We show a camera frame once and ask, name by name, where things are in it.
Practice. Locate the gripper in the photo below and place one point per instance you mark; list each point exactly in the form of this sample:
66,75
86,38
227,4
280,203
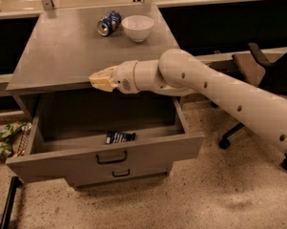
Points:
125,77

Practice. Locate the dark blue rxbar wrapper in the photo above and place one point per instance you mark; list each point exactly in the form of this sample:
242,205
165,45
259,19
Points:
118,137

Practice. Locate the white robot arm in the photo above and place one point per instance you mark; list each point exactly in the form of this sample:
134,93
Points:
178,73

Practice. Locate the grey drawer cabinet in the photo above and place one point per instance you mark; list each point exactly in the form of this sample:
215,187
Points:
65,48

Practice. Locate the open grey top drawer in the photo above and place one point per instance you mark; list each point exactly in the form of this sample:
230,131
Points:
69,129

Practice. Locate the blue soda can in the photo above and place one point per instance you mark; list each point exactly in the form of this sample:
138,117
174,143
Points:
109,23

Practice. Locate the white bowl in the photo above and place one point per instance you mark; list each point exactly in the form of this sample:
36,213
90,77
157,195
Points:
137,27

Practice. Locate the green chip bag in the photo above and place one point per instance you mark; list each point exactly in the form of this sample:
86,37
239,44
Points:
6,136

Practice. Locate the black stand leg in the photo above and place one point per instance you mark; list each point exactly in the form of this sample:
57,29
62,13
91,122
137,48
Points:
14,184

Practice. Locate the black office chair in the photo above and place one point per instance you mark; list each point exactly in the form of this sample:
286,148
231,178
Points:
258,70

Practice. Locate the black top drawer handle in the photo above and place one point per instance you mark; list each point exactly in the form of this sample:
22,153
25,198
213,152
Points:
111,158

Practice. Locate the black drawer handle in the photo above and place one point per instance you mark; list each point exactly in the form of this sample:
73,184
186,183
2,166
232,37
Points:
121,174
111,158

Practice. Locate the black lower drawer handle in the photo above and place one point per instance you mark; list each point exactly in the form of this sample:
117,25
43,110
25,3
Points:
121,174

